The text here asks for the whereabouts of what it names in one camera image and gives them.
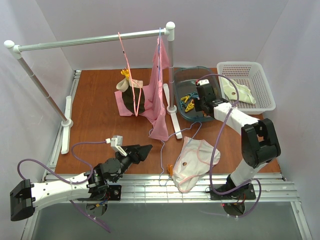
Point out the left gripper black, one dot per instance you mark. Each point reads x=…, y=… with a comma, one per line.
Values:
x=135, y=154

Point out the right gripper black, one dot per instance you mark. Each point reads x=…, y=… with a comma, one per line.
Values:
x=204, y=91

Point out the orange clothespin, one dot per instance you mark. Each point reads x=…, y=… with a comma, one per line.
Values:
x=170, y=169

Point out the pink garment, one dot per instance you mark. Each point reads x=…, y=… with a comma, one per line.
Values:
x=158, y=119

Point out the white pink-trimmed underwear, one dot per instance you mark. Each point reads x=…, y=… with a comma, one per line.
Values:
x=192, y=163

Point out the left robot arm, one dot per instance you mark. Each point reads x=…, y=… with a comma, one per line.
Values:
x=98, y=184

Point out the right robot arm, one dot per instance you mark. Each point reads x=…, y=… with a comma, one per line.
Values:
x=259, y=141

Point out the cream underwear in basket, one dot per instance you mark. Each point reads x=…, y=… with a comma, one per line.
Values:
x=232, y=90

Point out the dark green beige underwear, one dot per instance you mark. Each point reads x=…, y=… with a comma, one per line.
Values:
x=123, y=84

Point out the blue hanger with pink garment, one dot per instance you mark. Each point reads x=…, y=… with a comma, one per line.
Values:
x=159, y=64

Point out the yellow clothespin on hanger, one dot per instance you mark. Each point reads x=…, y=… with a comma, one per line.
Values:
x=125, y=72

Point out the light blue clothespin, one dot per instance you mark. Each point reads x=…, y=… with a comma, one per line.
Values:
x=193, y=94

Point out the yellow clothespin centre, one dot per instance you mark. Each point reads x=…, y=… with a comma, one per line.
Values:
x=190, y=106

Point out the teal clothespin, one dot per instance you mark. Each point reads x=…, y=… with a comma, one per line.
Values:
x=182, y=104

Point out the teal transparent plastic bin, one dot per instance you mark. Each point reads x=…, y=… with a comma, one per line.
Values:
x=185, y=83

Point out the white plastic basket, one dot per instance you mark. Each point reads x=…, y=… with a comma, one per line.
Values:
x=250, y=79

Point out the clothes rack with white feet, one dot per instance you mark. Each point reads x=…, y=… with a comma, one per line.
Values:
x=66, y=122

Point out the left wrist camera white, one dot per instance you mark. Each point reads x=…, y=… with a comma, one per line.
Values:
x=116, y=144

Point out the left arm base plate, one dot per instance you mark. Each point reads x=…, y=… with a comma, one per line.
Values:
x=112, y=193

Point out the pink wire hanger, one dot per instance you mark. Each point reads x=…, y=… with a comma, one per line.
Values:
x=131, y=81

